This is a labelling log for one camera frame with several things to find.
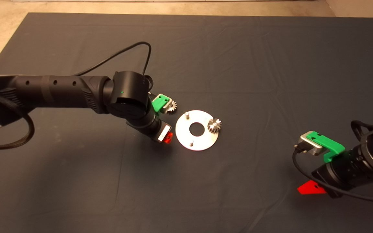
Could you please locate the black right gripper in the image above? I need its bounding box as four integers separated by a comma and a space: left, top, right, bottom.
297, 148, 373, 199

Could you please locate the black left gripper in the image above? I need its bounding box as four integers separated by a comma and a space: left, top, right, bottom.
127, 112, 174, 144

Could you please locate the round metal carrier plate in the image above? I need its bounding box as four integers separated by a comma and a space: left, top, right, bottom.
175, 110, 220, 151

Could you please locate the dark grey table cloth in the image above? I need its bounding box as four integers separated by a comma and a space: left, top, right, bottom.
0, 12, 373, 233

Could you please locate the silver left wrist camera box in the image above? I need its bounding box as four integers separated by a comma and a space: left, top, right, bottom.
161, 97, 174, 114

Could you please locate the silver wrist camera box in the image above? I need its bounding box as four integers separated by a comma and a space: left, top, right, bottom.
161, 97, 174, 114
298, 131, 323, 156

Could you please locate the green left camera mount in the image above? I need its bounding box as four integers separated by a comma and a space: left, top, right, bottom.
152, 94, 171, 114

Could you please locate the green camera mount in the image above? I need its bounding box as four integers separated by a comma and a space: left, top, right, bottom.
152, 94, 171, 114
306, 132, 345, 163

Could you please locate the black right camera cable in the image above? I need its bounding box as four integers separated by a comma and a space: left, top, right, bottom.
292, 144, 373, 205

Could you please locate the black camera cable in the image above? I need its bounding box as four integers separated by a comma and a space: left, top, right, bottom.
292, 144, 373, 205
73, 41, 154, 97

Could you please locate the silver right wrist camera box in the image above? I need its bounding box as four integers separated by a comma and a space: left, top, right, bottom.
298, 131, 323, 156

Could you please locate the green right camera mount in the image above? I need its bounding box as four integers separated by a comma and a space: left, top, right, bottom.
306, 132, 345, 163

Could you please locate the black left camera cable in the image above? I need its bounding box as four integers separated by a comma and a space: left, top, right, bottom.
73, 41, 154, 97

